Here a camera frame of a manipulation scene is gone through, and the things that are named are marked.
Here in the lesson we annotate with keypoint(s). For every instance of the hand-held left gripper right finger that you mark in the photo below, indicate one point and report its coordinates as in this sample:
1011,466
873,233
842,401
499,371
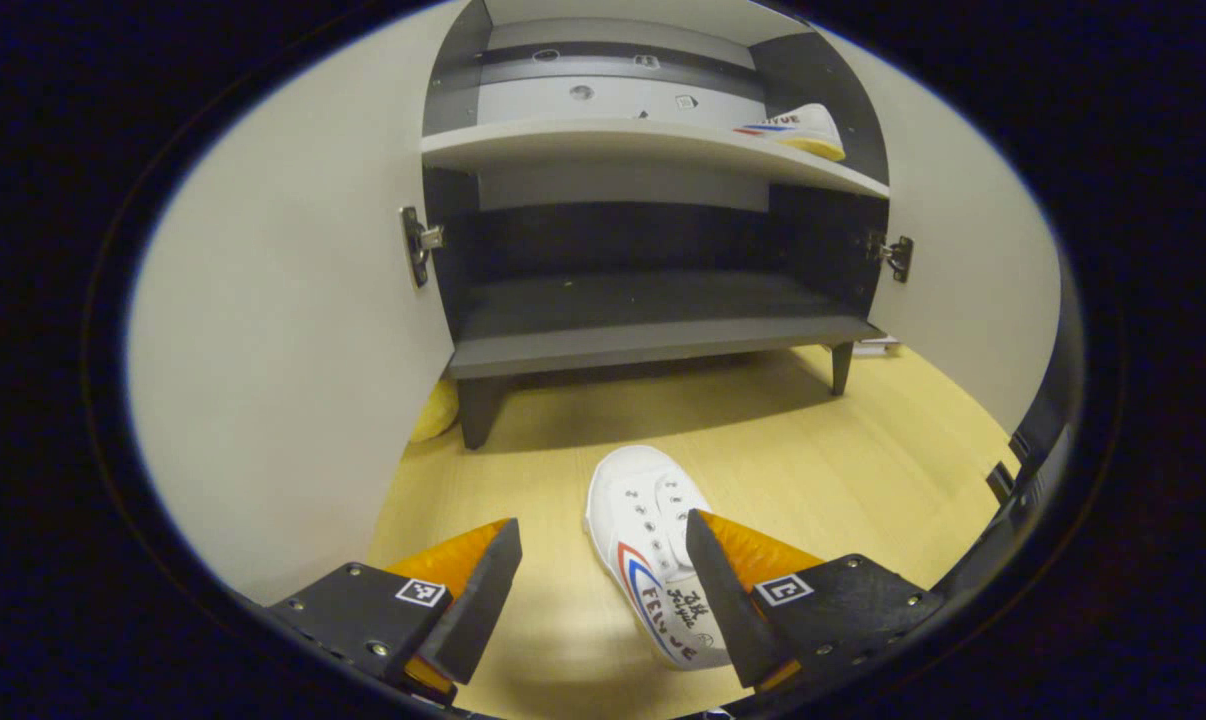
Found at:
733,610

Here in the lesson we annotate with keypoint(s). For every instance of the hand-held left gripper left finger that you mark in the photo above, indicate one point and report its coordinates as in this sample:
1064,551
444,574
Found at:
478,610

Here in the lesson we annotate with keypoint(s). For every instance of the white striped canvas shoe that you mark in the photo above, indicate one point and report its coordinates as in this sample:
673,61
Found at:
808,125
643,510

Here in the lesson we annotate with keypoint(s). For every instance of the grey shoe cabinet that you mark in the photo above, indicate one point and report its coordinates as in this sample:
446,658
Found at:
643,300

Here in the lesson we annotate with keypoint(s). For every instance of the grey shoe cabinet door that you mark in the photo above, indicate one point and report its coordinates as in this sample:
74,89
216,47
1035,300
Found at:
963,270
283,330

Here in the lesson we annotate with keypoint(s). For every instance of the yellow plush toy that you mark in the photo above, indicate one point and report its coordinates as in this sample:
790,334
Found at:
435,412

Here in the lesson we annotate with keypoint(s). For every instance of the white blue book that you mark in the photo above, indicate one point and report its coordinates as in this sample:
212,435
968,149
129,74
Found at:
878,346

